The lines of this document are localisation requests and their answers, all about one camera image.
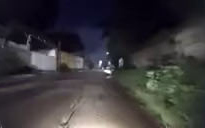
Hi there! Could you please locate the vehicle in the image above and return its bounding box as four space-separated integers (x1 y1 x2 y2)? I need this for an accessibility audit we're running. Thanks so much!
102 66 114 76

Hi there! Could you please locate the dark asphalt road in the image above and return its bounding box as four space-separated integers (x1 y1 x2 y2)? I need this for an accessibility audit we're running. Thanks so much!
0 69 164 128

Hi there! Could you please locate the dark bush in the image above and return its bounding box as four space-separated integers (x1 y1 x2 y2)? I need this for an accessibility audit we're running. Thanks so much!
58 63 72 73

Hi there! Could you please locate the pole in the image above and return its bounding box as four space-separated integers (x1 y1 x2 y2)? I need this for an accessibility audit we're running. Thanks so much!
56 40 62 72

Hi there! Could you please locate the row of trees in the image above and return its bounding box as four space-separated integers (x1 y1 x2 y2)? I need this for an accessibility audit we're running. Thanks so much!
106 13 205 73

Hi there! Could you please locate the grass verge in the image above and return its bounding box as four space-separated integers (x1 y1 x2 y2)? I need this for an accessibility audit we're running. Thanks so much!
113 64 205 128

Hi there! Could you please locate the long pale wall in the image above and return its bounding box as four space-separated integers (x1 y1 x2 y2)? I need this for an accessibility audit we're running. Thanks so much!
0 34 86 75

